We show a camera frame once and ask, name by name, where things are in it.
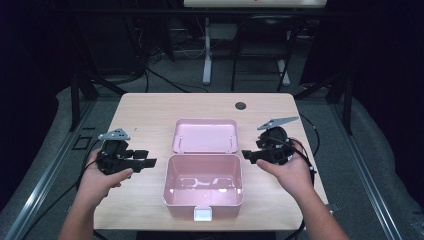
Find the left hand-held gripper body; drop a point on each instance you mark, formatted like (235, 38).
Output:
(115, 156)

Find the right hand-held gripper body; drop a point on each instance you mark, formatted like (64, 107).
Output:
(275, 146)

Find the pink plastic lidded box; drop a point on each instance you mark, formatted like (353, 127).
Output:
(203, 173)

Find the person's left hand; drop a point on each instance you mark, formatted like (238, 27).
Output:
(96, 185)

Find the person's right hand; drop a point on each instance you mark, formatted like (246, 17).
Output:
(295, 176)

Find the black metal stand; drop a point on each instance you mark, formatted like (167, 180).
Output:
(75, 106)
(348, 106)

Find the white desk leg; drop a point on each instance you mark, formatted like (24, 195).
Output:
(207, 56)

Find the black cabinet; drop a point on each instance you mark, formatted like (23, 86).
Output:
(113, 43)

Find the white desk top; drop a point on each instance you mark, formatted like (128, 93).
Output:
(253, 3)

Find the black square floor frame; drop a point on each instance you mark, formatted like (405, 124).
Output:
(82, 142)

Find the metal floor rail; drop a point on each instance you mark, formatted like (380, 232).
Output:
(366, 180)
(43, 180)

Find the black metal chair frame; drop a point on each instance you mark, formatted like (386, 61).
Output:
(235, 60)

